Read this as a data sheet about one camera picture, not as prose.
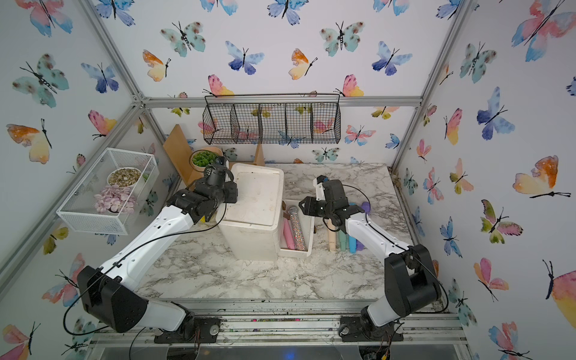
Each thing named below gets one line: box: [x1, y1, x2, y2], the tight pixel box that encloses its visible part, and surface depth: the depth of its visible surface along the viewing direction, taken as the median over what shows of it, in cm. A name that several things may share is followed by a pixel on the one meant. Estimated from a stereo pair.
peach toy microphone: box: [327, 218, 337, 252], surface depth 94 cm
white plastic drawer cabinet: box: [217, 163, 285, 261], surface depth 80 cm
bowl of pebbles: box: [106, 167, 142, 188], surface depth 72 cm
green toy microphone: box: [338, 229, 349, 252], surface depth 95 cm
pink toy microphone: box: [283, 218, 295, 250], surface depth 92 cm
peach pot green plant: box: [189, 146, 223, 173], surface depth 98 cm
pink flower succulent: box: [94, 184, 136, 213], surface depth 64 cm
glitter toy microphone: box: [287, 204, 308, 252], surface depth 94 cm
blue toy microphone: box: [348, 235, 358, 255], surface depth 93 cm
